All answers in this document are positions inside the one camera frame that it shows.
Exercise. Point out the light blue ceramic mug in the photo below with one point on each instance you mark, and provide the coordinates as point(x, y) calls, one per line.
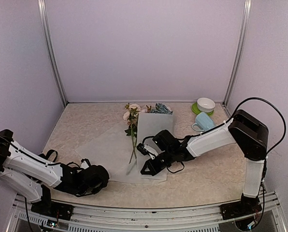
point(203, 123)

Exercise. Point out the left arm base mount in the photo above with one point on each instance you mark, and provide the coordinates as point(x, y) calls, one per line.
point(47, 207)

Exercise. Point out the pink fake rose stem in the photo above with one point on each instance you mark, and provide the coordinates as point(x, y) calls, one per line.
point(146, 109)
point(131, 118)

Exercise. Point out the aluminium front rail frame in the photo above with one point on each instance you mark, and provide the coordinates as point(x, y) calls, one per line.
point(85, 218)

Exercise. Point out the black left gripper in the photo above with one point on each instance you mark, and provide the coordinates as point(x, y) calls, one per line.
point(97, 190)

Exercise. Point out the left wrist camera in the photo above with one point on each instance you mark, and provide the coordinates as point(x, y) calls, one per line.
point(85, 163)

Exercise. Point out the white wrapping paper sheet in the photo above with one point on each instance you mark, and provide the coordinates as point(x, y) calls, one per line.
point(113, 149)

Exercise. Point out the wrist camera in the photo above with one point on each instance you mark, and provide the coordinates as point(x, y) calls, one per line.
point(85, 163)
point(145, 149)

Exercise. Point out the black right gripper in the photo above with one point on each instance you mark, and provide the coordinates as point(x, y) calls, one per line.
point(154, 169)

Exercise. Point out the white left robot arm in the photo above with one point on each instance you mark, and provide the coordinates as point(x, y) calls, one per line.
point(32, 175)

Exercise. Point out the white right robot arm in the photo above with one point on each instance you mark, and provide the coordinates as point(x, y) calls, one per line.
point(241, 128)

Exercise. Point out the blue fake hydrangea stem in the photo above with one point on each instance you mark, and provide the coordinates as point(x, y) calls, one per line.
point(161, 109)

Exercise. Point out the green round saucer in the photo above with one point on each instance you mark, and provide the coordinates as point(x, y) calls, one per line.
point(197, 111)

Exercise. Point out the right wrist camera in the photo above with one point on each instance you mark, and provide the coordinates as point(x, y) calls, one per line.
point(145, 149)

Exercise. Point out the left aluminium corner post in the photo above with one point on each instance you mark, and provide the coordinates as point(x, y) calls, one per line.
point(51, 53)

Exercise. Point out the right aluminium corner post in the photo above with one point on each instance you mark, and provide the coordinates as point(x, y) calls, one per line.
point(239, 51)

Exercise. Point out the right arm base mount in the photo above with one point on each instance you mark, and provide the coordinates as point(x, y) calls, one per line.
point(245, 206)

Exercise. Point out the white ceramic bowl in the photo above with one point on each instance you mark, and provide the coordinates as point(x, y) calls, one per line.
point(206, 105)

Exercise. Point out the aluminium corner post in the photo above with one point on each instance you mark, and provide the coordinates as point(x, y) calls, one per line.
point(239, 51)
point(51, 53)

